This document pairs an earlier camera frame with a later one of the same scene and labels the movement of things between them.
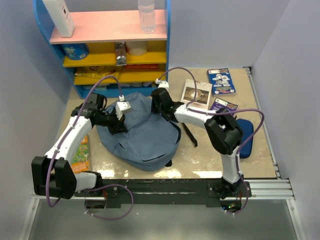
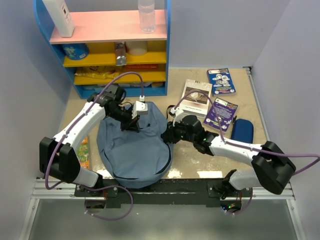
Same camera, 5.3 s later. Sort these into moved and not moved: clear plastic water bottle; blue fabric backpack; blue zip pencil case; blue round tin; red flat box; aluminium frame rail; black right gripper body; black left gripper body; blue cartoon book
Moved: black left gripper body; blue fabric backpack; black right gripper body
Not moved: clear plastic water bottle; blue round tin; aluminium frame rail; blue cartoon book; blue zip pencil case; red flat box
